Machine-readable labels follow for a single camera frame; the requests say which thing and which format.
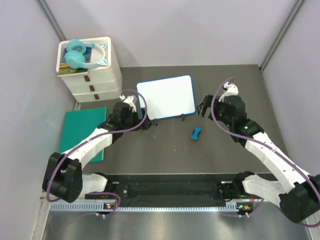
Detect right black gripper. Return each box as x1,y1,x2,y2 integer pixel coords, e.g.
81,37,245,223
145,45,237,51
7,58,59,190
196,94,233,128

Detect blue framed whiteboard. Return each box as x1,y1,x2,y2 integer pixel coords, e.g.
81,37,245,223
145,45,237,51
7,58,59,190
136,75,196,120

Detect blue felt eraser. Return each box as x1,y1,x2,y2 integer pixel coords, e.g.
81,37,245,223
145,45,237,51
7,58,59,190
190,126,202,141

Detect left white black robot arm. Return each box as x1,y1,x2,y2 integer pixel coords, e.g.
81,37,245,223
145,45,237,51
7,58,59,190
42,102,152,203

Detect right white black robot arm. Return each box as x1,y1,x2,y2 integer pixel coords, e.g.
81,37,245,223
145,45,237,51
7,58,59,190
196,94,320,224

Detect white three-drawer storage unit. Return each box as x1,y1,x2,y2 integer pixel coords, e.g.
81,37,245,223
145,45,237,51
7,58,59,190
56,36,122,103

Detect green cutting mat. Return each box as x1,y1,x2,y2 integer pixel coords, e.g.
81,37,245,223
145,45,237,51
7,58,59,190
58,107,107,154

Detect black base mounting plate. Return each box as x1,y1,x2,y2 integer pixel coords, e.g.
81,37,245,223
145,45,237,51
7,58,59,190
106,173,250,207

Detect teal cat-ear headphones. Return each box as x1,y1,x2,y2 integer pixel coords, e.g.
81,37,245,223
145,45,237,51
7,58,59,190
64,39,109,70

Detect colourful picture book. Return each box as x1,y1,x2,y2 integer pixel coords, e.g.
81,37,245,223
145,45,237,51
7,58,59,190
57,47,92,75

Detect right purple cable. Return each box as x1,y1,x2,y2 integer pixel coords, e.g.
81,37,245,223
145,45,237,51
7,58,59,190
209,76,320,228

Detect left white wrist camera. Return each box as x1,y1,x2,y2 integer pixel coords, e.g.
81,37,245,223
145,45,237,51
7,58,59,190
119,94,137,113

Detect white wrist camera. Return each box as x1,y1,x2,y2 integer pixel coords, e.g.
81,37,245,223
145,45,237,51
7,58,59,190
119,94,137,113
218,81,239,102

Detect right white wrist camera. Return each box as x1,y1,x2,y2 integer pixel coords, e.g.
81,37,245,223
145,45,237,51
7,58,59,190
218,81,239,102

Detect slotted grey cable duct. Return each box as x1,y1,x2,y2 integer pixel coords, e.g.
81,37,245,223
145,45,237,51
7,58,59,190
50,201,252,213

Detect aluminium rail frame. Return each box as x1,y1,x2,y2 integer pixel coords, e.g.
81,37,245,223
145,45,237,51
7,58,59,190
39,180,315,203

